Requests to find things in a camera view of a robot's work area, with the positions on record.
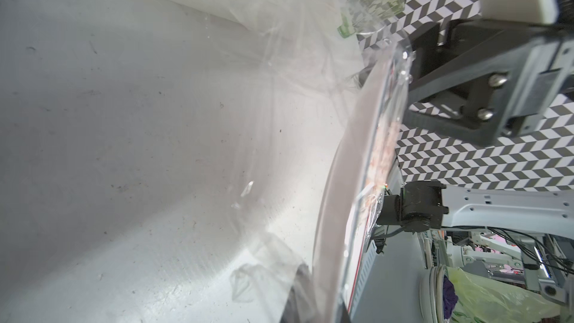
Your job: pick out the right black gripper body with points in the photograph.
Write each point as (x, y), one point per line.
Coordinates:
(488, 78)

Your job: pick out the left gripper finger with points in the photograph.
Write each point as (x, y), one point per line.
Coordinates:
(301, 305)

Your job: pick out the clear plastic wrap sheet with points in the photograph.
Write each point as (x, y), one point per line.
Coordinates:
(300, 92)

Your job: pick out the white plate orange pattern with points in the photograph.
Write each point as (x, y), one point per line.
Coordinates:
(358, 174)

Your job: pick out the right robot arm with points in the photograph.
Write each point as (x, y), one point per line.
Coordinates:
(424, 205)

